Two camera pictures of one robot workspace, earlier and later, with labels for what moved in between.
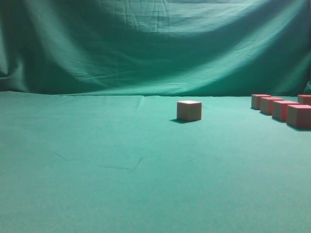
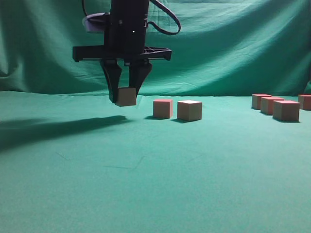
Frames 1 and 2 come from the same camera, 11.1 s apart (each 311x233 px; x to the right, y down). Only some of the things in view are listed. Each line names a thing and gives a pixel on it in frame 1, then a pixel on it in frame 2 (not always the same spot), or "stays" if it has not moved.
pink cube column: [256, 100] stays
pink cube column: [266, 104] stays
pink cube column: [299, 116] → [163, 108]
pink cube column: [279, 109] stays
